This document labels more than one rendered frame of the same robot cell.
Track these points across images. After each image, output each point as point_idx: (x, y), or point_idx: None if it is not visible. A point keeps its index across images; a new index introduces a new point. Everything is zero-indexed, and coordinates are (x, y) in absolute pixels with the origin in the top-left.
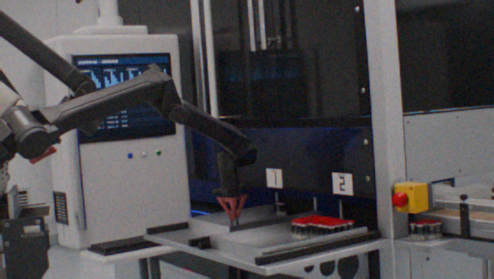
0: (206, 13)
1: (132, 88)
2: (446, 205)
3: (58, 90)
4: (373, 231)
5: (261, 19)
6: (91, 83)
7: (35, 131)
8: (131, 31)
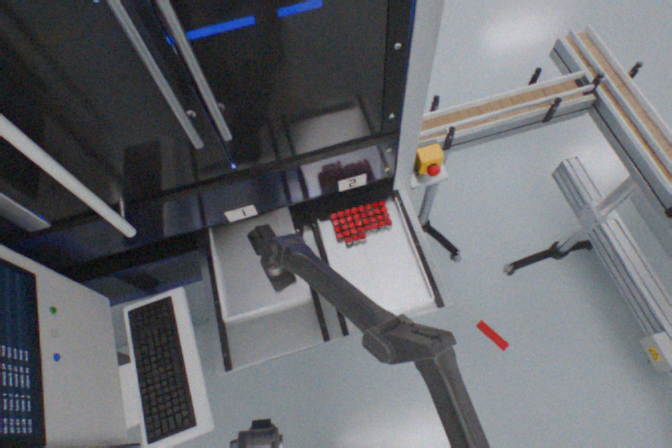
0: (18, 138)
1: (467, 392)
2: (421, 135)
3: None
4: (397, 194)
5: (217, 110)
6: (278, 436)
7: None
8: None
